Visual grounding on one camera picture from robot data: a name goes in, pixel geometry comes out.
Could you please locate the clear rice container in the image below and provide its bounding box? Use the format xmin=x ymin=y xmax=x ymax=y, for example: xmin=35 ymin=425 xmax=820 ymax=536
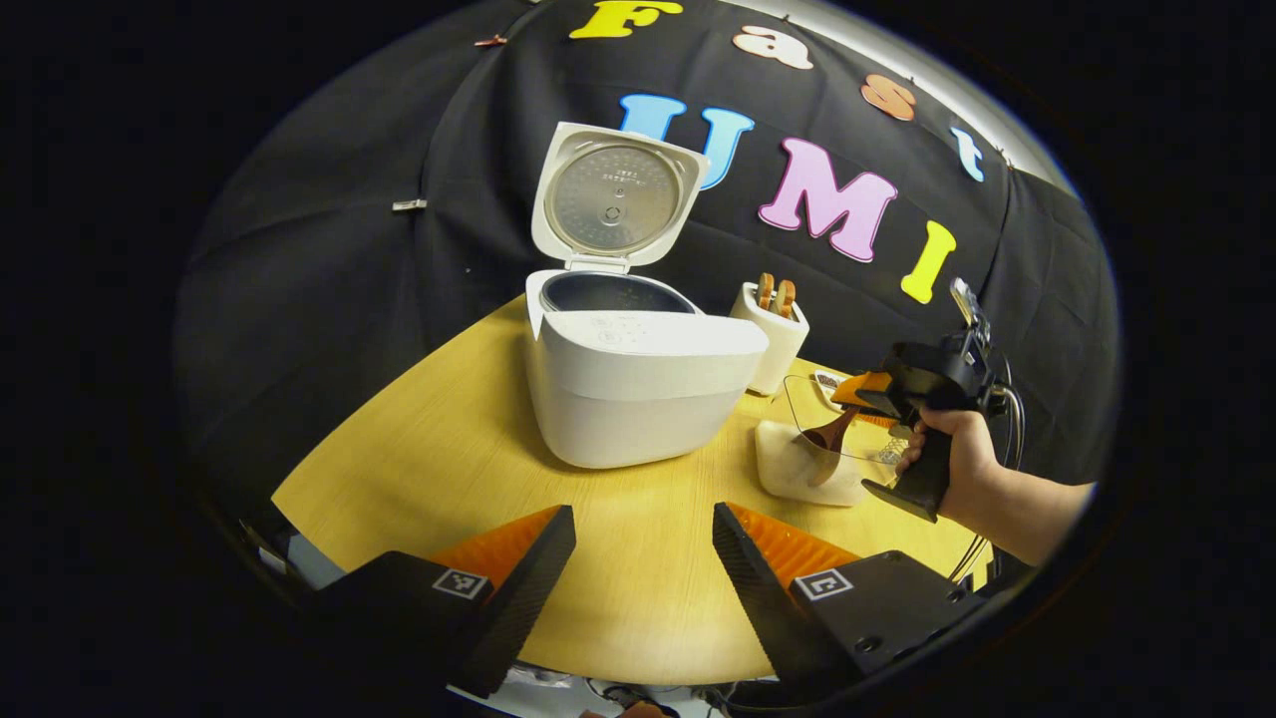
xmin=755 ymin=374 xmax=903 ymax=508

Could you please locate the white rice cooker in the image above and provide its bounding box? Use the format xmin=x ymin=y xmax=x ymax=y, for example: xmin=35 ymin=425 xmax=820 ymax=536
xmin=523 ymin=122 xmax=771 ymax=470

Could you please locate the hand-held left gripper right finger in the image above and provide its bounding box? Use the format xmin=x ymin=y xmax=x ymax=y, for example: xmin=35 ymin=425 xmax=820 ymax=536
xmin=712 ymin=502 xmax=988 ymax=704

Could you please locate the white toaster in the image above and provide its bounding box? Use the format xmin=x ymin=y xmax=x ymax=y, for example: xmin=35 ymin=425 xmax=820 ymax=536
xmin=730 ymin=281 xmax=810 ymax=397

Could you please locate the black backdrop cloth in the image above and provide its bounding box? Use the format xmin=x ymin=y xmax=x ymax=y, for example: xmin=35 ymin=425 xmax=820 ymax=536
xmin=171 ymin=0 xmax=1122 ymax=520

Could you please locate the black cable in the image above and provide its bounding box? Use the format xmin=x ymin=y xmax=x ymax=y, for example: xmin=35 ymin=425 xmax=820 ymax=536
xmin=982 ymin=349 xmax=1028 ymax=470

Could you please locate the brown wooden spoon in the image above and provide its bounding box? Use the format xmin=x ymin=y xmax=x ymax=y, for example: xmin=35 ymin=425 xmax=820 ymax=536
xmin=800 ymin=404 xmax=861 ymax=489

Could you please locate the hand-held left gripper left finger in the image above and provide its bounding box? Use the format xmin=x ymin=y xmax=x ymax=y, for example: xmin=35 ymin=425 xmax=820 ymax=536
xmin=299 ymin=505 xmax=577 ymax=699

